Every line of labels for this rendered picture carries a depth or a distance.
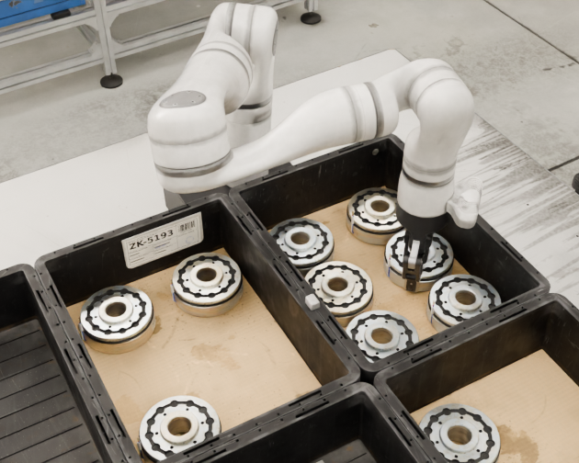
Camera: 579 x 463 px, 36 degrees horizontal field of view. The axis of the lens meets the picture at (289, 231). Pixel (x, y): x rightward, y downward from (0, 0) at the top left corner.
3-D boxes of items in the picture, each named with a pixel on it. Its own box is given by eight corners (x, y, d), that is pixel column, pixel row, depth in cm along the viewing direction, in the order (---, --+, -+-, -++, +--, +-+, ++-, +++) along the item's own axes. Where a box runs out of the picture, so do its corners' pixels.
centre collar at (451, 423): (430, 431, 112) (431, 428, 112) (461, 414, 114) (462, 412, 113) (455, 460, 109) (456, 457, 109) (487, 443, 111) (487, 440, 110)
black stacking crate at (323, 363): (48, 316, 133) (32, 262, 125) (228, 247, 143) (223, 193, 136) (151, 534, 108) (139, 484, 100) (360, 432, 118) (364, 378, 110)
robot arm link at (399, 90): (448, 45, 114) (346, 65, 111) (479, 83, 108) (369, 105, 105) (444, 91, 119) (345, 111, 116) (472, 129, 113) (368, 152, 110)
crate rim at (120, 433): (33, 271, 127) (29, 259, 125) (225, 201, 137) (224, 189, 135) (140, 494, 101) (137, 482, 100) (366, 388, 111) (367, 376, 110)
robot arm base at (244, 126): (210, 163, 163) (209, 84, 151) (255, 152, 166) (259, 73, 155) (228, 194, 157) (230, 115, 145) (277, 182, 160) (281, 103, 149)
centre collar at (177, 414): (153, 423, 113) (153, 420, 113) (188, 406, 115) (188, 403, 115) (170, 452, 110) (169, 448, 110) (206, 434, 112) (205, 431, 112)
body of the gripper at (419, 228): (403, 171, 127) (398, 220, 133) (391, 210, 121) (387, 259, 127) (457, 181, 125) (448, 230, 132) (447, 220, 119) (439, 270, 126)
